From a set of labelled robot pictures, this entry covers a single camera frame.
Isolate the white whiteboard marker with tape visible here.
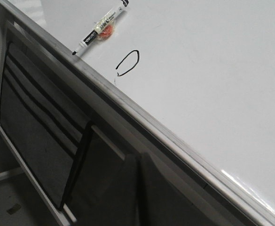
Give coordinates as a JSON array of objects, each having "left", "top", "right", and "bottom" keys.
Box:
[{"left": 72, "top": 0, "right": 129, "bottom": 56}]

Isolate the white whiteboard with aluminium frame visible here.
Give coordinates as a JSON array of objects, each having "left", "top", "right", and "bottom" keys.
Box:
[{"left": 1, "top": 0, "right": 275, "bottom": 226}]

